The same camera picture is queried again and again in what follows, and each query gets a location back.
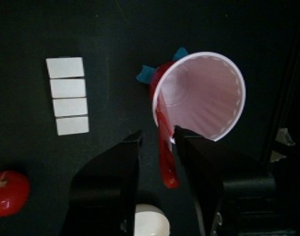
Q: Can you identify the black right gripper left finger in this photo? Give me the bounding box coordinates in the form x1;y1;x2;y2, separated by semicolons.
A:
58;129;142;236

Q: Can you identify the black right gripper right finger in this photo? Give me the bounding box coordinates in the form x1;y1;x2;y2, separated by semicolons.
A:
172;124;277;236

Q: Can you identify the red spoon handle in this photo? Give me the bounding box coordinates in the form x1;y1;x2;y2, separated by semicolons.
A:
153;97;181;190

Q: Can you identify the white square block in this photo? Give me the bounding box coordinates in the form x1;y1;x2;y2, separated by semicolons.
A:
52;97;89;118
48;78;87;100
44;56;86;79
55;115;90;136

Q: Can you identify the red plastic cup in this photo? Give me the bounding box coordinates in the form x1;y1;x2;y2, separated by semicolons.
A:
149;51;246;143

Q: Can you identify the red toy pepper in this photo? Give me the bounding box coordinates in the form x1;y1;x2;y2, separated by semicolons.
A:
0;170;31;218

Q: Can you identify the blue tape piece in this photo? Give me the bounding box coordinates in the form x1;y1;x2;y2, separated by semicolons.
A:
172;46;190;62
134;65;158;85

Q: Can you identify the white frame foot bracket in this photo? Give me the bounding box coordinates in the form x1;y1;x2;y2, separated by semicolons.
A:
269;126;297;164

